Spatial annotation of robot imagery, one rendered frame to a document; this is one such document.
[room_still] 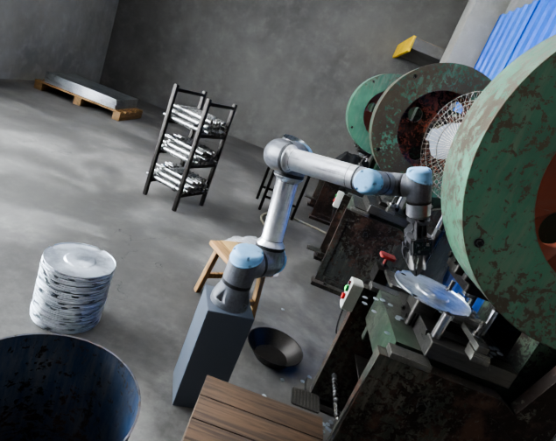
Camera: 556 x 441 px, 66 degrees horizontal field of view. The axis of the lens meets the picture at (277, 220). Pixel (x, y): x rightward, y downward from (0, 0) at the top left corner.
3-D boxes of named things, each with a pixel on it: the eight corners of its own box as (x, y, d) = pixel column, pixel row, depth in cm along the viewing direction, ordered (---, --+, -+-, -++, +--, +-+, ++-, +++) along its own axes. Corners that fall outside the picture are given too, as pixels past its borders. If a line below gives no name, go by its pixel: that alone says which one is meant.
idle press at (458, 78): (294, 290, 299) (405, 38, 247) (303, 244, 393) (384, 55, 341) (498, 373, 298) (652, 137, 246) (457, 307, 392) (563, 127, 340)
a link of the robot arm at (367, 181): (253, 131, 148) (382, 164, 121) (272, 136, 157) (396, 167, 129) (246, 164, 150) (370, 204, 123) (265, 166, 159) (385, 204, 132)
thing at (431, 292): (482, 311, 157) (482, 310, 157) (450, 322, 136) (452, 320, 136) (417, 269, 175) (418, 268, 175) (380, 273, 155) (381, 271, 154)
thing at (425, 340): (424, 356, 138) (432, 341, 137) (397, 294, 181) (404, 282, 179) (509, 389, 139) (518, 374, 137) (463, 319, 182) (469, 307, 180)
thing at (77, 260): (87, 287, 168) (87, 285, 168) (25, 256, 172) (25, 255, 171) (128, 263, 196) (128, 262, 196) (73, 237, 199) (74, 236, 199)
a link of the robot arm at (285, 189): (238, 271, 169) (272, 135, 157) (262, 267, 181) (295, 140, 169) (261, 283, 162) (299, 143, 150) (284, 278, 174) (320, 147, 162)
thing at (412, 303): (375, 314, 153) (391, 283, 149) (370, 297, 166) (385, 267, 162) (439, 339, 153) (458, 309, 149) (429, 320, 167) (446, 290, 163)
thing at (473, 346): (469, 360, 134) (486, 333, 131) (453, 332, 150) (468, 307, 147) (487, 367, 134) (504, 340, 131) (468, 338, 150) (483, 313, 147)
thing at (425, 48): (407, 50, 623) (415, 31, 615) (392, 57, 742) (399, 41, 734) (465, 73, 625) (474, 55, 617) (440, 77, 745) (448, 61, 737)
